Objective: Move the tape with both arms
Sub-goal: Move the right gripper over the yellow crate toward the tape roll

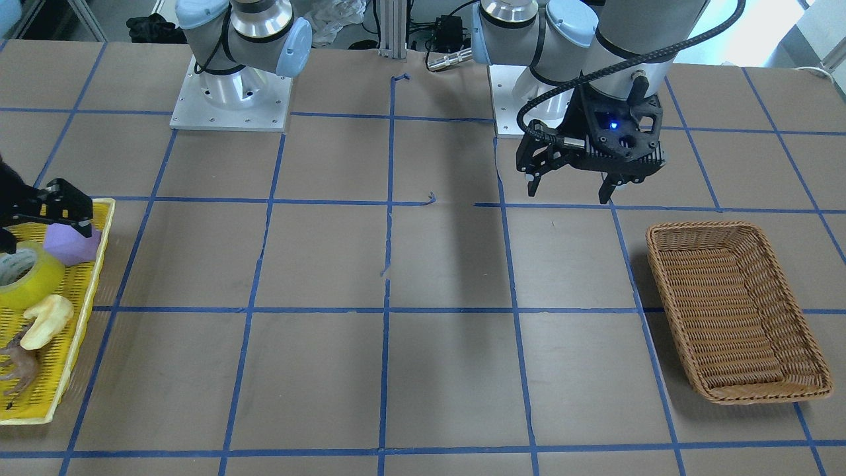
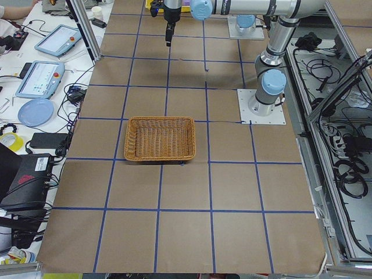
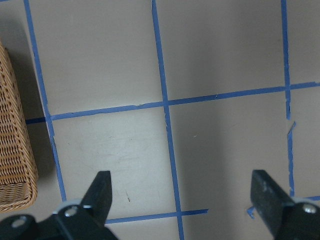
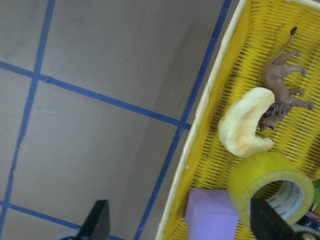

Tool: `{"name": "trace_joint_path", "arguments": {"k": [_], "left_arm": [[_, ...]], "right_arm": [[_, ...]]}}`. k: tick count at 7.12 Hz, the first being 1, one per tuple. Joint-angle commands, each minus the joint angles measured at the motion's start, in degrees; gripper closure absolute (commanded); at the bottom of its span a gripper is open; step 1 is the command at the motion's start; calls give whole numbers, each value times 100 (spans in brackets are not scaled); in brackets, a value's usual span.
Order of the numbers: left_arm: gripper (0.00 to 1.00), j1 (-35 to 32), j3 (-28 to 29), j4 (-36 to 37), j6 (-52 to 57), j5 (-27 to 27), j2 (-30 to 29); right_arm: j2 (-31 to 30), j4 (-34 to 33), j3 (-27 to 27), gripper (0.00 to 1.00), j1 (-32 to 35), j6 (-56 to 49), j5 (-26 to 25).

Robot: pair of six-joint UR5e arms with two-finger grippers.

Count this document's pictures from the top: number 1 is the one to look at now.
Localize brown wicker basket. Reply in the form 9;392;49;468
644;221;833;405

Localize purple foam block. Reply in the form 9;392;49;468
43;223;102;267

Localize black power adapter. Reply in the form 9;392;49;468
431;15;465;52

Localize black braided cable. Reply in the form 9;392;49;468
517;0;746;149

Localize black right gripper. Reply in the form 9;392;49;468
0;157;94;254

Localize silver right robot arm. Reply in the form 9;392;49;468
1;1;313;254

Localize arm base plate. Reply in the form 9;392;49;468
488;64;572;139
169;57;293;133

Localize yellow tape roll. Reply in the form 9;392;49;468
1;241;65;310

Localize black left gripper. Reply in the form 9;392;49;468
516;134;655;205

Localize toy banana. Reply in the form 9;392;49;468
21;294;75;350

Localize yellow plastic basket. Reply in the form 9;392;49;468
1;198;117;426

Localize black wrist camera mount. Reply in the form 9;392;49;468
558;85;667;179

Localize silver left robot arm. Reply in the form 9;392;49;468
471;1;708;204

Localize aluminium frame post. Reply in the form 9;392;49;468
373;1;411;62

